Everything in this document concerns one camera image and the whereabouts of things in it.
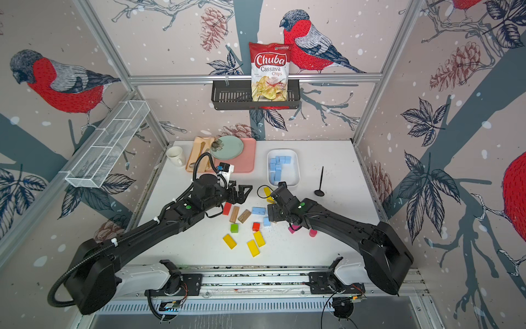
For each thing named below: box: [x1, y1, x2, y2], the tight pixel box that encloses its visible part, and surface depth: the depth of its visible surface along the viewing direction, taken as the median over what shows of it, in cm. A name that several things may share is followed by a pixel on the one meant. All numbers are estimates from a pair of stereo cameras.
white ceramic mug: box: [165, 145, 187, 168], surface depth 106 cm
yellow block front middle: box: [246, 239, 261, 258], surface depth 84 cm
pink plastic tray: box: [213, 137, 257, 174], surface depth 117 cm
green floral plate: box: [209, 135, 244, 161], surface depth 121 cm
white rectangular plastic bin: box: [266, 148, 301, 188], surface depth 109 cm
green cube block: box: [230, 223, 240, 234], surface depth 90 cm
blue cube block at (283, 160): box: [275, 155, 292, 164], surface depth 112 cm
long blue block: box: [252, 206, 267, 215], surface depth 94 cm
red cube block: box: [252, 222, 261, 232], surface depth 88 cm
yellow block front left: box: [222, 233, 237, 250], surface depth 85 cm
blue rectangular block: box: [269, 163, 283, 185], surface depth 109 cm
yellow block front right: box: [253, 230, 267, 248], surface depth 87 cm
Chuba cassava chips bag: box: [249, 41, 293, 103], surface depth 87 cm
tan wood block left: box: [229, 205, 240, 223], surface depth 92 cm
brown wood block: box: [237, 209, 253, 224], surface depth 92 cm
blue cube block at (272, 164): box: [269, 157, 277, 173], surface depth 109 cm
